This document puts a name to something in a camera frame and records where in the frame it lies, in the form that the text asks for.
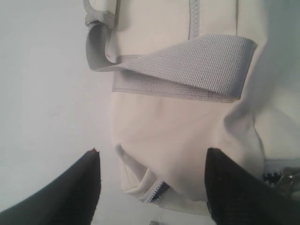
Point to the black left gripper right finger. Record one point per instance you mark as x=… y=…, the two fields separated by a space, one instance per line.
x=235 y=197

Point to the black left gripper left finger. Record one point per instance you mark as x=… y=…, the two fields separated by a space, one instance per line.
x=71 y=199

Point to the white canvas backpack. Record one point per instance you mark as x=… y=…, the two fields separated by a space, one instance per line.
x=189 y=75

